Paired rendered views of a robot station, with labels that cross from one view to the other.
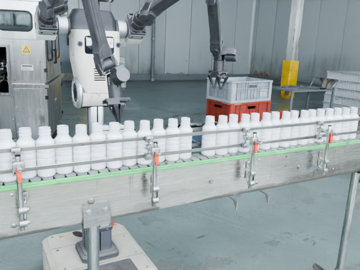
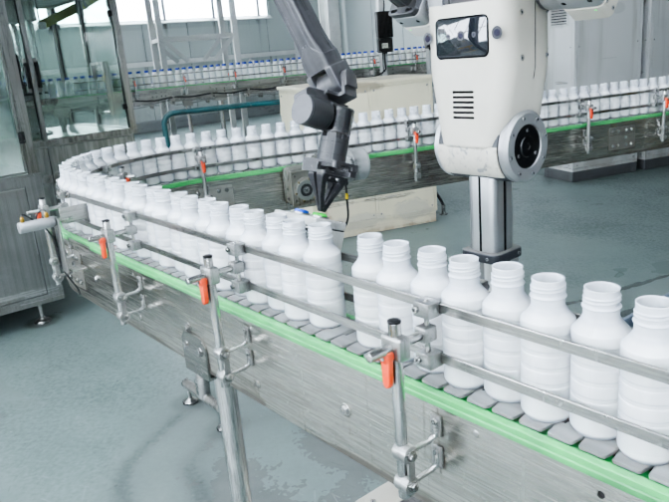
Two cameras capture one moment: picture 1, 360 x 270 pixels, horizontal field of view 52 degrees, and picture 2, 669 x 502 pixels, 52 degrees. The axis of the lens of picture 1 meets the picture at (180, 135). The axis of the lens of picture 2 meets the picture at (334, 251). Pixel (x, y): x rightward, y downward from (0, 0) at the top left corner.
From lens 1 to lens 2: 167 cm
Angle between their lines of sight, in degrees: 78
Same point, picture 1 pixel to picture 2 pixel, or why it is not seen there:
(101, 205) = (196, 343)
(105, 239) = not seen: hidden behind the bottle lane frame
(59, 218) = (168, 335)
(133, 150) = not seen: hidden behind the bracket
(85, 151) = (183, 241)
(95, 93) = (457, 146)
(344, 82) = not seen: outside the picture
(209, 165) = (336, 365)
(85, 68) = (438, 91)
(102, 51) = (305, 60)
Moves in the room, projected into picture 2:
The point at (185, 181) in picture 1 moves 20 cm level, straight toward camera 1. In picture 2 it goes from (297, 376) to (172, 393)
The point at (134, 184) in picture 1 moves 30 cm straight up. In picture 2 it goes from (227, 331) to (205, 171)
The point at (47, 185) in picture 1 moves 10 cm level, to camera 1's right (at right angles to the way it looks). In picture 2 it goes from (151, 276) to (148, 291)
